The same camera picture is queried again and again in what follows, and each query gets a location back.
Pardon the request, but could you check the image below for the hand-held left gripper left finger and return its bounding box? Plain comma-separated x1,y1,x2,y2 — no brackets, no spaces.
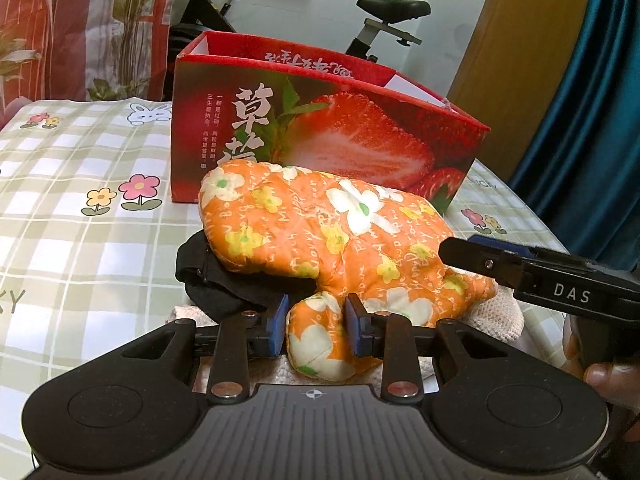
117,294,292,405

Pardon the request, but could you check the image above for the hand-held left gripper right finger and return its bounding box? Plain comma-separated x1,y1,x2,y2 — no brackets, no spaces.
345,293,508,405

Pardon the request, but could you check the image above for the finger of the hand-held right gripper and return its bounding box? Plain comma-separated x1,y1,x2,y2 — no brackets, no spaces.
470,234,540,262
439,236,525,292

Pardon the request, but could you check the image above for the white knitted cloth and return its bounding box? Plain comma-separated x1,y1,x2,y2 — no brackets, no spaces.
172,287,526,393

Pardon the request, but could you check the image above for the black eye mask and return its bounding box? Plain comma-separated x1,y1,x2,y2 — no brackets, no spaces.
175,230,321,323

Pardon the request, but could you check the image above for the orange floral oven mitt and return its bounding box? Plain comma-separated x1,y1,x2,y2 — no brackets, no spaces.
200,160,501,381

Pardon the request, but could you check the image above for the red strawberry print cardboard box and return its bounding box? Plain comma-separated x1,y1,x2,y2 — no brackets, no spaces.
170,30,492,221

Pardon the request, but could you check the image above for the person's right hand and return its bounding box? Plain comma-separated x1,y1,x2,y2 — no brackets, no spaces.
562,319,640,409

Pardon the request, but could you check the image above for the teal curtain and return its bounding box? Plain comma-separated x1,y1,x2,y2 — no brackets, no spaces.
507,0,640,271

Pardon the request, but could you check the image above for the wooden door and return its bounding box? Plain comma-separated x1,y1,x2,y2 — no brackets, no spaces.
447,0,601,171

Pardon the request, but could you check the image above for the checked cartoon tablecloth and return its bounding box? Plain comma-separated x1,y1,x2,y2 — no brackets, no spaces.
0,99,576,461

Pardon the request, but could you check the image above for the black exercise bike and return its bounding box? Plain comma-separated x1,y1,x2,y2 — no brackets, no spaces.
167,0,432,96

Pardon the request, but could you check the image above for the red printed backdrop cloth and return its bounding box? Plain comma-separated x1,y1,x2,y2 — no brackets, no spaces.
0,0,183,126

